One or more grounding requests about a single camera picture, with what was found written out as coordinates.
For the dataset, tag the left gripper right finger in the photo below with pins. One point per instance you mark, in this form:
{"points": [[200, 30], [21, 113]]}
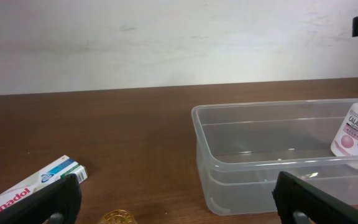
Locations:
{"points": [[299, 202]]}

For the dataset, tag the clear plastic container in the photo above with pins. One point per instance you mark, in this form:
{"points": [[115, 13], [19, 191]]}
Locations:
{"points": [[242, 147]]}

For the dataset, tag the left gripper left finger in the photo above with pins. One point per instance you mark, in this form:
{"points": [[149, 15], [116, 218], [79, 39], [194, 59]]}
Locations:
{"points": [[59, 202]]}

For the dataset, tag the small gold lid jar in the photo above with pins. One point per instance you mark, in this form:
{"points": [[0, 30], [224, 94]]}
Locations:
{"points": [[118, 217]]}

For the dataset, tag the white Panadol box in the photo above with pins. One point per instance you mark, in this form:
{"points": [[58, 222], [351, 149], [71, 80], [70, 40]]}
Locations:
{"points": [[49, 174]]}

